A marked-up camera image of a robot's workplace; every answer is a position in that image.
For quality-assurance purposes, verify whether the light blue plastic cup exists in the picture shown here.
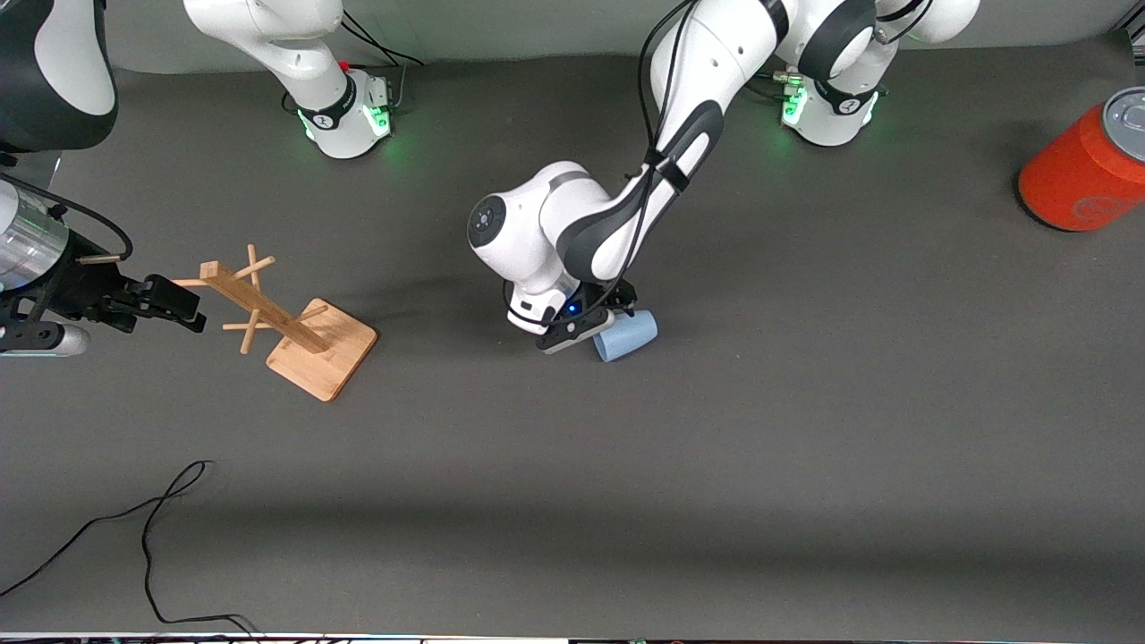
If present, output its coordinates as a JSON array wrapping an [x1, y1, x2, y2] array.
[[593, 309, 659, 364]]

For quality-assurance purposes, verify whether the wooden cup rack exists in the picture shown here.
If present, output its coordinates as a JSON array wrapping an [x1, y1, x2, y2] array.
[[172, 243, 378, 403]]

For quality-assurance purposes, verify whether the orange can with grey lid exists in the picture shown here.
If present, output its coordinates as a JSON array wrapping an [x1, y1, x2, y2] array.
[[1018, 87, 1145, 233]]

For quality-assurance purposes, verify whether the black right arm wrist cable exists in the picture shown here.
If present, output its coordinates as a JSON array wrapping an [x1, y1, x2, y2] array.
[[0, 174, 135, 263]]

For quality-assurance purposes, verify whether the black arm wrist cable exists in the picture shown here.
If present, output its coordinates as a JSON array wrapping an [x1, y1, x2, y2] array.
[[0, 174, 135, 263], [590, 0, 708, 309]]

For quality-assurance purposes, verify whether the black left arm wrist cable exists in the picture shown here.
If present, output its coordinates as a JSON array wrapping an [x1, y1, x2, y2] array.
[[590, 0, 708, 309]]

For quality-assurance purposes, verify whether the long black table cable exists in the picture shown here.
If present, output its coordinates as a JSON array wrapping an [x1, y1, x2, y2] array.
[[0, 461, 260, 638]]

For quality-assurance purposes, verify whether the black right arm base cable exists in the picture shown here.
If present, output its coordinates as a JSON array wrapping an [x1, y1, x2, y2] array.
[[335, 16, 423, 69]]

